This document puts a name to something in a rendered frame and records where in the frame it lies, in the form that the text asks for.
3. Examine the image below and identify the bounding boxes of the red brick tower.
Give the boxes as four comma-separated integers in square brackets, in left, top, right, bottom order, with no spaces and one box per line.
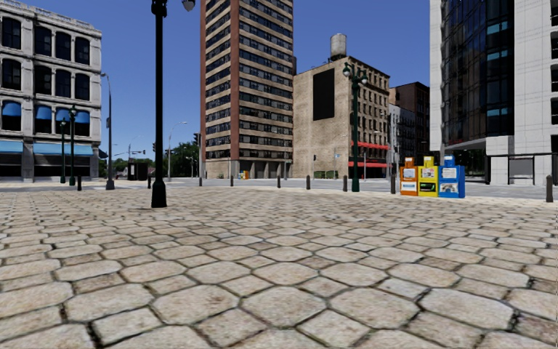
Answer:
[200,0,295,180]

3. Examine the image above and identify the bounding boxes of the yellow newspaper box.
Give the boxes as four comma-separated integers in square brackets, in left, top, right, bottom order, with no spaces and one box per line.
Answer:
[417,156,440,198]

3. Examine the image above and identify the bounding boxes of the orange newspaper box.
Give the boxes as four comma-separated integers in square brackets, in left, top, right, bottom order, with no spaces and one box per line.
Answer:
[400,156,419,197]

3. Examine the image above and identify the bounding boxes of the grey street lamp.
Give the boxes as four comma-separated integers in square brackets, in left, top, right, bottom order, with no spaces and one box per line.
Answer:
[100,72,116,191]
[166,121,189,182]

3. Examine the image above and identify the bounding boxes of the blue newspaper box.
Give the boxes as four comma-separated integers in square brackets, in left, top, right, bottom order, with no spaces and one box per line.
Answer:
[437,154,466,200]

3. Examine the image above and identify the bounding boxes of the black bus shelter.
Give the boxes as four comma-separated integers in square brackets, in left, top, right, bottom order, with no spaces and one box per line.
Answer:
[485,152,558,186]

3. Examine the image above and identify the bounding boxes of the grey building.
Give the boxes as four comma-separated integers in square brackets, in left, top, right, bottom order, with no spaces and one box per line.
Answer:
[387,103,416,166]

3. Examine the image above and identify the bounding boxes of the green street lamp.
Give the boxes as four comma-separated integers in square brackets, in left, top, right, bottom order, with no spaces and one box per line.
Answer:
[59,119,68,185]
[341,62,369,193]
[68,104,78,187]

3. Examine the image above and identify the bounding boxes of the dark street lamp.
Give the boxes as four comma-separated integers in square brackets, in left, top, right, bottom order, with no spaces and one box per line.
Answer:
[150,0,197,209]

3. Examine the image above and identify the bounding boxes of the tan brick building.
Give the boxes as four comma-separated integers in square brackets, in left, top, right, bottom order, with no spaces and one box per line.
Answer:
[292,33,391,180]

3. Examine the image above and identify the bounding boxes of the dark brown brick building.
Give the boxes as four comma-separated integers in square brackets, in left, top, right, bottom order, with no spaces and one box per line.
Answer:
[389,81,431,164]

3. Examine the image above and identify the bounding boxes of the glass and pale concrete building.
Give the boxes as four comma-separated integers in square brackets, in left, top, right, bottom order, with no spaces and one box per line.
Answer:
[429,0,558,187]

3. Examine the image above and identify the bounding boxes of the pale stone building blue awnings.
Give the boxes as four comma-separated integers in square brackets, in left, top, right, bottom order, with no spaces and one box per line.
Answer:
[0,0,103,183]

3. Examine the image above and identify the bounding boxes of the trees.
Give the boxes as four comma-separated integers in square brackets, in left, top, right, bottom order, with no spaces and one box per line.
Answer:
[98,141,201,179]

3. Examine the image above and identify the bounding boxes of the dark booth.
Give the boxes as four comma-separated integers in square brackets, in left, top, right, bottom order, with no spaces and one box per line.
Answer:
[126,158,149,182]

